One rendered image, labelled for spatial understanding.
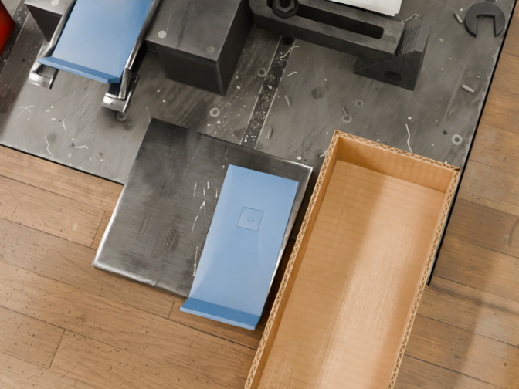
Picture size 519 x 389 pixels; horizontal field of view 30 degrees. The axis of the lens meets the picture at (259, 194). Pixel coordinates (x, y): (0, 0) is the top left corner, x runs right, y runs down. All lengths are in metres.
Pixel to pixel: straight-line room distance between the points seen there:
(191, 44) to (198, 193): 0.14
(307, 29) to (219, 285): 0.26
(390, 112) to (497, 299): 0.21
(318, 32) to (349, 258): 0.22
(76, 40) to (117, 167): 0.13
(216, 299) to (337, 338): 0.12
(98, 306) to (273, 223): 0.19
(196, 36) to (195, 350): 0.30
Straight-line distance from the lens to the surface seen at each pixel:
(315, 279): 0.93
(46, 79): 0.94
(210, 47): 0.92
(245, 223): 0.92
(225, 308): 0.90
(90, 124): 1.01
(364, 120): 0.98
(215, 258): 0.92
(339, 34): 0.94
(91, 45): 0.94
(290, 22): 0.94
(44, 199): 0.99
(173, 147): 0.96
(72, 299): 0.96
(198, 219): 0.93
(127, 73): 0.92
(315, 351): 0.91
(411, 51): 0.92
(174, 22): 0.94
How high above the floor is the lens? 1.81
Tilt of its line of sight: 72 degrees down
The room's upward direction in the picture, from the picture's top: 10 degrees counter-clockwise
